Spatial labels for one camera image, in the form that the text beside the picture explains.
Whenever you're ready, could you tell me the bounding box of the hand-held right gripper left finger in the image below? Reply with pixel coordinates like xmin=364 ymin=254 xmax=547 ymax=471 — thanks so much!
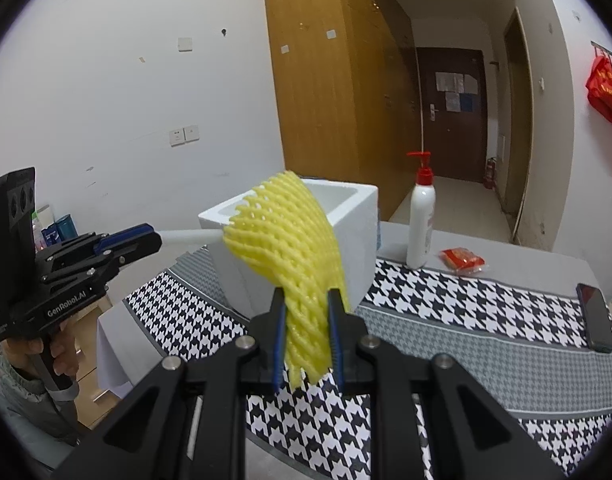
xmin=51 ymin=287 xmax=287 ymax=480

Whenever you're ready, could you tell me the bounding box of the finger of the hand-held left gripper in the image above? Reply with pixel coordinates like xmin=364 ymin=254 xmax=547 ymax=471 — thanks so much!
xmin=41 ymin=232 xmax=163 ymax=286
xmin=45 ymin=223 xmax=154 ymax=261

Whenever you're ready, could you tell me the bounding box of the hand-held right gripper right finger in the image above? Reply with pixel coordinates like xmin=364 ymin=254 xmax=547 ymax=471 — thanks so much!
xmin=327 ymin=287 xmax=567 ymax=480

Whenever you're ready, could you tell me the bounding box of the yellow foam net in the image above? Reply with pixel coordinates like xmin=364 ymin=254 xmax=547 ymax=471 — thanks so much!
xmin=221 ymin=170 xmax=352 ymax=390

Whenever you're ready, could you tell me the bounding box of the white foam box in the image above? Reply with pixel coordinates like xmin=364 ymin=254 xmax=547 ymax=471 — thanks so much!
xmin=197 ymin=177 xmax=379 ymax=318

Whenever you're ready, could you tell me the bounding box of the person's left forearm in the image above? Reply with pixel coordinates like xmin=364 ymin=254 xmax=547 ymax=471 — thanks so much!
xmin=0 ymin=345 xmax=82 ymax=441

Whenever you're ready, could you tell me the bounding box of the person's left hand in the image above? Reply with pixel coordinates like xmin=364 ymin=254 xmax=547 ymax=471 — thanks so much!
xmin=13 ymin=327 xmax=79 ymax=387

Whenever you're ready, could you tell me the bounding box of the blue container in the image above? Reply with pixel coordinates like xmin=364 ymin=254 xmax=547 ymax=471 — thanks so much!
xmin=55 ymin=214 xmax=78 ymax=242

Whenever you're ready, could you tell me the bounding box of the houndstooth printed tablecloth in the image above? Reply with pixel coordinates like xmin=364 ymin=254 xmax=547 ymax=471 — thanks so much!
xmin=93 ymin=220 xmax=612 ymax=480

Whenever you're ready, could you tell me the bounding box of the white pump bottle red cap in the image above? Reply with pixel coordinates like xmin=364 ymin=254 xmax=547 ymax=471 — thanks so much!
xmin=405 ymin=151 xmax=437 ymax=269

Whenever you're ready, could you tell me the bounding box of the red snack packet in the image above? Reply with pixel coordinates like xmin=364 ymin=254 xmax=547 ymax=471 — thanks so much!
xmin=438 ymin=247 xmax=487 ymax=275

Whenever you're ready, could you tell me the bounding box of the wooden wardrobe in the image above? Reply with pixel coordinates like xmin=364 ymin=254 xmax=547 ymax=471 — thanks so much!
xmin=261 ymin=0 xmax=419 ymax=221

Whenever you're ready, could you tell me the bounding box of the dark brown door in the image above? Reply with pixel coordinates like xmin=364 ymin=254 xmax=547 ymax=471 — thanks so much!
xmin=416 ymin=47 xmax=487 ymax=182

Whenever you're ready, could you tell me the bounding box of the black smartphone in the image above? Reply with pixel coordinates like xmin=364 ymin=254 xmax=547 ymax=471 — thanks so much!
xmin=576 ymin=282 xmax=612 ymax=354

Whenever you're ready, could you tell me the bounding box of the wide white door notice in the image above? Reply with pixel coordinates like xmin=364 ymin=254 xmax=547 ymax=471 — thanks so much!
xmin=435 ymin=72 xmax=467 ymax=92

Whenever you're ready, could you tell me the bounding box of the red printed plastic bag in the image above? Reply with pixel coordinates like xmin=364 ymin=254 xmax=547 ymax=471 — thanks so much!
xmin=586 ymin=56 xmax=612 ymax=128

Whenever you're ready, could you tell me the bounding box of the wooden side door frame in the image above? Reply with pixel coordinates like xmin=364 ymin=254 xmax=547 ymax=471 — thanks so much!
xmin=502 ymin=7 xmax=534 ymax=246

